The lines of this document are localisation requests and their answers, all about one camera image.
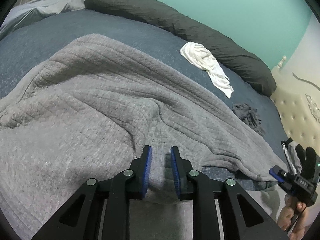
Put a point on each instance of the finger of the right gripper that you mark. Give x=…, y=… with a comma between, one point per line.
x=286, y=175
x=275, y=173

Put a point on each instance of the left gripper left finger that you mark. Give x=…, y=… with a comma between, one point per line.
x=101, y=209

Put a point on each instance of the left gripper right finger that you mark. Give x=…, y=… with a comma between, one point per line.
x=221, y=209

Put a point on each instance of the grey quilted sweatshirt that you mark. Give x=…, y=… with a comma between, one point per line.
x=89, y=110

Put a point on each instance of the person's right hand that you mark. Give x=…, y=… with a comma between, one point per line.
x=287, y=213

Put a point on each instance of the dark grey thin garment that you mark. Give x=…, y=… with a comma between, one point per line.
x=249, y=116

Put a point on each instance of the cream tufted headboard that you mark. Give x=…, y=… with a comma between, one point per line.
x=297, y=93

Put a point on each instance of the long dark grey pillow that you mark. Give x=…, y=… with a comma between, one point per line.
x=244, y=63

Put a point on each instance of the white t-shirt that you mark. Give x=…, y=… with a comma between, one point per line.
x=203, y=59

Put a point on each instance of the blue patterned bed sheet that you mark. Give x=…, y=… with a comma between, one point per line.
x=28, y=46

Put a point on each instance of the light grey blanket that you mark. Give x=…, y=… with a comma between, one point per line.
x=36, y=10

